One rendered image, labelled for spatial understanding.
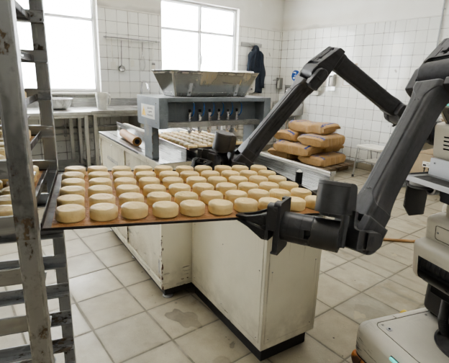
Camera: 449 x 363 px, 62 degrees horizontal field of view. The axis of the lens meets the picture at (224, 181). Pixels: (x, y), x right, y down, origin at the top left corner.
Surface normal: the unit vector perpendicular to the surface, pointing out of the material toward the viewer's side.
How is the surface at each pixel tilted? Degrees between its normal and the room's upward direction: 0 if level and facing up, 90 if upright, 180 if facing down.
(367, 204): 54
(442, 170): 90
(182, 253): 90
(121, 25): 90
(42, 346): 90
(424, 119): 80
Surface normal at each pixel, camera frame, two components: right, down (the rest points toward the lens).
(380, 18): -0.79, 0.14
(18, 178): 0.33, 0.26
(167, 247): 0.53, 0.24
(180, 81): 0.47, 0.62
